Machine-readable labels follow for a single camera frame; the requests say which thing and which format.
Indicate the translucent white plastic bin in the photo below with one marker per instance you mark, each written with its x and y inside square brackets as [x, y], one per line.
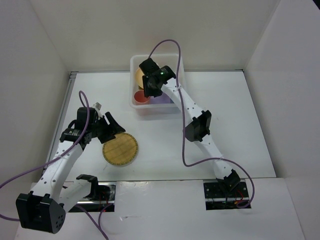
[175, 62]

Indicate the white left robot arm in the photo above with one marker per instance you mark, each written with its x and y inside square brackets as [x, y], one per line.
[44, 208]

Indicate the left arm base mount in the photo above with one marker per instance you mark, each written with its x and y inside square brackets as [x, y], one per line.
[103, 201]

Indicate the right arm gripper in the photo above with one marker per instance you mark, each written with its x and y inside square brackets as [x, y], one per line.
[147, 91]

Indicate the pink plastic cup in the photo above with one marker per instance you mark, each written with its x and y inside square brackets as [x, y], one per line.
[140, 99]

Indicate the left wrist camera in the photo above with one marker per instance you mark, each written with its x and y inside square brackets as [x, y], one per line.
[97, 106]

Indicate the yellow plastic plate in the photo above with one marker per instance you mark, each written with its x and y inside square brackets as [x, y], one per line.
[139, 78]

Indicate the round bamboo woven tray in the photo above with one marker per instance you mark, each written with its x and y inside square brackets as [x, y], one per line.
[121, 150]

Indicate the purple plastic plate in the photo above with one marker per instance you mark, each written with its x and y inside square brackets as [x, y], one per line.
[162, 99]

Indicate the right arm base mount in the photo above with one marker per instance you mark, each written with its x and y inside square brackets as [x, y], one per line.
[216, 199]

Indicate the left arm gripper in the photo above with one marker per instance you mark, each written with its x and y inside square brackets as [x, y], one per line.
[114, 128]

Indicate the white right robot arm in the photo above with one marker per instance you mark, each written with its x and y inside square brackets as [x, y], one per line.
[195, 121]

